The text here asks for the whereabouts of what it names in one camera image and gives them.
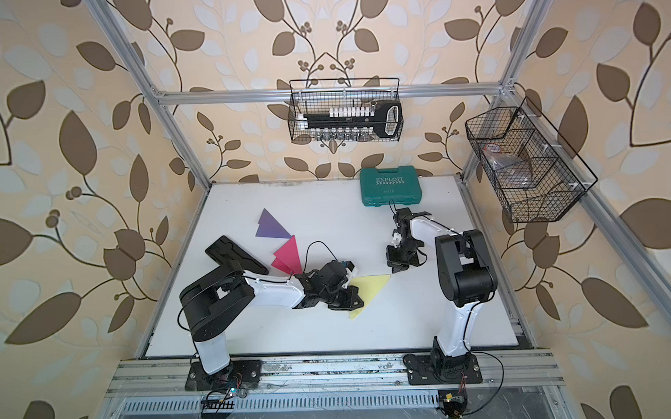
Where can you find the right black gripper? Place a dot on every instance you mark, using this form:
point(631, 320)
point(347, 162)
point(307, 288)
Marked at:
point(397, 265)

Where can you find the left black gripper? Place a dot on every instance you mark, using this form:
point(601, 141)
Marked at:
point(352, 295)

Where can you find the yellow square paper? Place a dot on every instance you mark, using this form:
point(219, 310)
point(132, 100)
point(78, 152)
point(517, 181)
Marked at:
point(368, 288)

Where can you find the pink square paper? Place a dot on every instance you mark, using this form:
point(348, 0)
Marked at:
point(287, 258)

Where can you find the purple square paper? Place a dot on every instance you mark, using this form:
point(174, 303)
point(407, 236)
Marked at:
point(269, 227)

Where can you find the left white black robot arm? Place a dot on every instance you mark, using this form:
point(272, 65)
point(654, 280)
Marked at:
point(210, 304)

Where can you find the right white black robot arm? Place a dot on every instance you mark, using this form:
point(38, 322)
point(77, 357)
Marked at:
point(464, 275)

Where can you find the green tool case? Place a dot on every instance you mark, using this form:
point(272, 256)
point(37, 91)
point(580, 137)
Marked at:
point(398, 186)

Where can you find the black flat tray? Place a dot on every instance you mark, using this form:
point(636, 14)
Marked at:
point(224, 250)

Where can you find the plastic bag in basket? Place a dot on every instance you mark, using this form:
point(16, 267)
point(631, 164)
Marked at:
point(511, 171)

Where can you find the black socket holder tool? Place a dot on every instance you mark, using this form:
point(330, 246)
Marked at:
point(373, 120)

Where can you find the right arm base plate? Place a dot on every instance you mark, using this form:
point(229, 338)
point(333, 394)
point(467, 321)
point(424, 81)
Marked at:
point(437, 368)

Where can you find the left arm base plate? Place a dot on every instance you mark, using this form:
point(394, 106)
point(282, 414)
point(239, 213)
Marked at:
point(245, 373)

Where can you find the black wire basket right wall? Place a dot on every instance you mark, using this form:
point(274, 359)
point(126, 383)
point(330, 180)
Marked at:
point(561, 177)

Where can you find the black wire basket wall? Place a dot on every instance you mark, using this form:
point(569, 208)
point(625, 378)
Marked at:
point(561, 177)
point(316, 94)

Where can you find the black wire basket back wall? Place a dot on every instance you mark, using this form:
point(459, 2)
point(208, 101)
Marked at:
point(316, 94)

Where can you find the aluminium front rail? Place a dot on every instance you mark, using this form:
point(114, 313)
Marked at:
point(353, 373)

